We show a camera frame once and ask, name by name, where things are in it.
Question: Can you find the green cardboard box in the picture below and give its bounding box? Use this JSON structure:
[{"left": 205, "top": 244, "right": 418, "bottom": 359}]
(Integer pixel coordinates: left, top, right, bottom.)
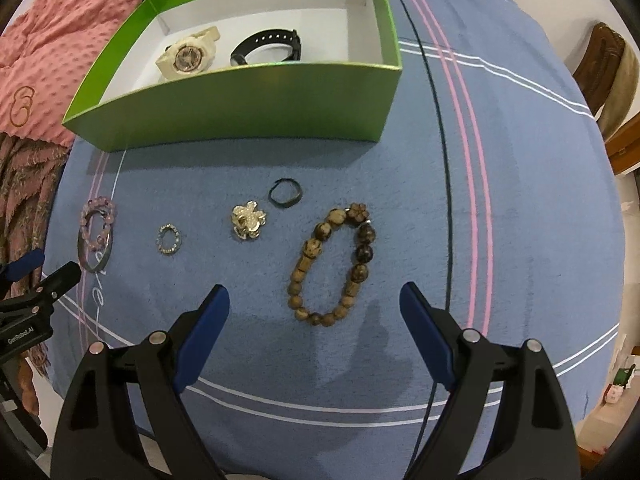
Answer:
[{"left": 61, "top": 0, "right": 404, "bottom": 152}]

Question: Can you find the cream wrist watch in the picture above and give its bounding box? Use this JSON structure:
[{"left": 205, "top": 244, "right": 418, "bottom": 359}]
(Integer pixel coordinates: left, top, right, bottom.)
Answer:
[{"left": 155, "top": 27, "right": 221, "bottom": 81}]

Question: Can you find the black wrist watch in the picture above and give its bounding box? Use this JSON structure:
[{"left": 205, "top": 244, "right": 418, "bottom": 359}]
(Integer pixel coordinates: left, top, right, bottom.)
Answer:
[{"left": 230, "top": 30, "right": 303, "bottom": 67}]

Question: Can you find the gold flower brooch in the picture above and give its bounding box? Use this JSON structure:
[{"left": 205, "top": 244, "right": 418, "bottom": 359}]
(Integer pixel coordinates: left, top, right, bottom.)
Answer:
[{"left": 230, "top": 201, "right": 268, "bottom": 241}]

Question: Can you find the pink beaded bracelet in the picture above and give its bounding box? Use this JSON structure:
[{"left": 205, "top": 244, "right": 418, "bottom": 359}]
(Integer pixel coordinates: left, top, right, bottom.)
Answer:
[{"left": 80, "top": 197, "right": 118, "bottom": 251}]

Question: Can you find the black ring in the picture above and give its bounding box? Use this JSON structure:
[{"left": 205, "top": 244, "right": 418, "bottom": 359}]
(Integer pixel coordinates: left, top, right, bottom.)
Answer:
[{"left": 268, "top": 177, "right": 303, "bottom": 207}]

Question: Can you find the small white green object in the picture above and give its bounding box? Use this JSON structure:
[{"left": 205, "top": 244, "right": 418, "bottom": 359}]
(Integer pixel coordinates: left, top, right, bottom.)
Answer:
[{"left": 602, "top": 360, "right": 636, "bottom": 406}]

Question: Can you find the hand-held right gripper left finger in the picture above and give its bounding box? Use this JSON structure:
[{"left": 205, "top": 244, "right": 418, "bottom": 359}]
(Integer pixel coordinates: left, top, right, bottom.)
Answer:
[{"left": 50, "top": 284, "right": 232, "bottom": 480}]

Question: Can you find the small rhinestone ring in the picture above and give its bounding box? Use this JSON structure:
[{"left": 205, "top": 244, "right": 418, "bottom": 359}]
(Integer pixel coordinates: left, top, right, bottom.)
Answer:
[{"left": 156, "top": 223, "right": 182, "bottom": 256}]

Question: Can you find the brown wooden bead bracelet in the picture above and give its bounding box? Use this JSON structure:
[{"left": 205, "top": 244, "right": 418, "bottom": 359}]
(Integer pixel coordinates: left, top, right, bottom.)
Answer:
[{"left": 288, "top": 202, "right": 377, "bottom": 327}]

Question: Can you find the wooden furniture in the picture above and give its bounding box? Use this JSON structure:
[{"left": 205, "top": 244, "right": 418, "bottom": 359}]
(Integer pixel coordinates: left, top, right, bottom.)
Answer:
[{"left": 605, "top": 112, "right": 640, "bottom": 176}]

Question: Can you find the silver bangle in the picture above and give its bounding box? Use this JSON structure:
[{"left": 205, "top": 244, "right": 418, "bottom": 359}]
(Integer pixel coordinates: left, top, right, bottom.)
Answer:
[{"left": 76, "top": 210, "right": 114, "bottom": 273}]

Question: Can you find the blue striped bedsheet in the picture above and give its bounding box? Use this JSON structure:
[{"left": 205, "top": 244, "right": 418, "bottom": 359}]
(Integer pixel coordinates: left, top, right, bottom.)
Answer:
[{"left": 42, "top": 0, "right": 626, "bottom": 480}]

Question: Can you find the pink dotted blanket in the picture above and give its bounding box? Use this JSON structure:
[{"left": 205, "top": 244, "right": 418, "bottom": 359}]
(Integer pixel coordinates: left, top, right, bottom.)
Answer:
[{"left": 0, "top": 0, "right": 161, "bottom": 148}]

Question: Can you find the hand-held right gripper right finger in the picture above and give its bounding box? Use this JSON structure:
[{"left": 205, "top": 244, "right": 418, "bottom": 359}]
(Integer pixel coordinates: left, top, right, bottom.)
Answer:
[{"left": 399, "top": 282, "right": 582, "bottom": 480}]

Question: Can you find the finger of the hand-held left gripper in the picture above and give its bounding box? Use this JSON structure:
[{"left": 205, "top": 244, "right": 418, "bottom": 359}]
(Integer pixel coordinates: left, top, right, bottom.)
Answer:
[
  {"left": 0, "top": 261, "right": 82, "bottom": 321},
  {"left": 0, "top": 250, "right": 45, "bottom": 286}
]

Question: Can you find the wooden chair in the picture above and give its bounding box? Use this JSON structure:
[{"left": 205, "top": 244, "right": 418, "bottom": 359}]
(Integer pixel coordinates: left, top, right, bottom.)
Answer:
[{"left": 572, "top": 22, "right": 628, "bottom": 143}]

